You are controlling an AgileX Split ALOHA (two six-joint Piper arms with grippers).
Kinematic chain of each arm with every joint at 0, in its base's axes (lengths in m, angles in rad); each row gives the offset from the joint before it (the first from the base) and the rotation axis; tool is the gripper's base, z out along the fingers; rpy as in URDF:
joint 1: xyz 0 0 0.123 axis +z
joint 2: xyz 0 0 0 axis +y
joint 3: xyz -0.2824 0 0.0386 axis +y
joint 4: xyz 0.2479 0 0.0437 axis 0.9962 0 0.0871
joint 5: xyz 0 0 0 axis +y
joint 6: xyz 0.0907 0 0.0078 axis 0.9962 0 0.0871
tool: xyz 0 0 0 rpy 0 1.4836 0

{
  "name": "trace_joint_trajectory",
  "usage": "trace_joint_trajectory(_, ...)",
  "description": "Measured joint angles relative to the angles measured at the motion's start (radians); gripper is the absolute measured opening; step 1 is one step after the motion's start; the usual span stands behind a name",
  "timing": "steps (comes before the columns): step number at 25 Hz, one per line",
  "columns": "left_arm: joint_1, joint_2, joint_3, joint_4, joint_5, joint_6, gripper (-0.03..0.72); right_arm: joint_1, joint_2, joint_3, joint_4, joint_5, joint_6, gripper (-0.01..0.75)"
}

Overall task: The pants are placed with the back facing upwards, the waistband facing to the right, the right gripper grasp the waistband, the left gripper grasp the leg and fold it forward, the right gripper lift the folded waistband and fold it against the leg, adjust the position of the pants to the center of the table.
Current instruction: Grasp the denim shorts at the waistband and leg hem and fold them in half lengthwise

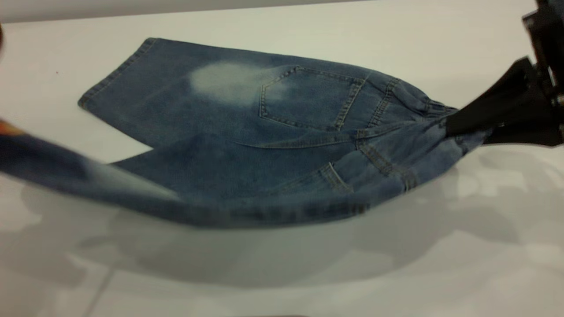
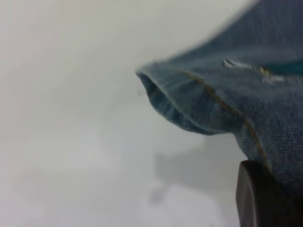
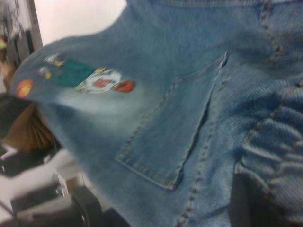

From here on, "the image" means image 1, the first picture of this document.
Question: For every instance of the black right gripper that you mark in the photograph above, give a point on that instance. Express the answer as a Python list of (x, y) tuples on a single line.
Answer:
[(553, 53)]

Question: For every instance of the blue denim shorts basketball print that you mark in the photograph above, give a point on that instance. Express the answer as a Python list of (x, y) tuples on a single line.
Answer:
[(264, 154)]

